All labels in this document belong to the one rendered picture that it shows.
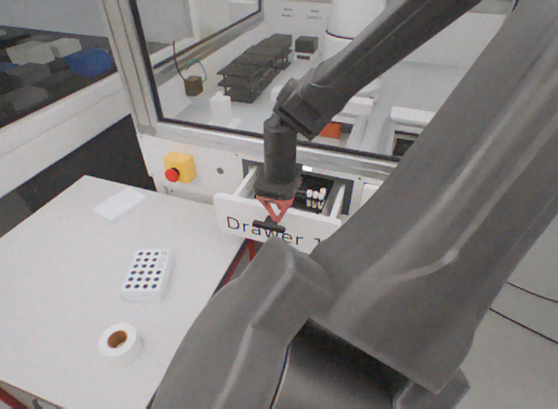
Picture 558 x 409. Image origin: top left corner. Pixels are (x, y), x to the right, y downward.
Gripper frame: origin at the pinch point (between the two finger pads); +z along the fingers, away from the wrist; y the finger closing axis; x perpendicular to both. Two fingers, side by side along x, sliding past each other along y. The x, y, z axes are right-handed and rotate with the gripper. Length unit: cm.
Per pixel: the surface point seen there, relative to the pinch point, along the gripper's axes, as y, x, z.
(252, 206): 3.4, 7.2, 3.2
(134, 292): -17.2, 27.2, 16.2
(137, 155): 55, 84, 36
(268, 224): 0.3, 2.6, 4.2
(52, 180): 15, 85, 22
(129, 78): 21, 46, -14
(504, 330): 58, -89, 95
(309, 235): 3.1, -5.9, 7.5
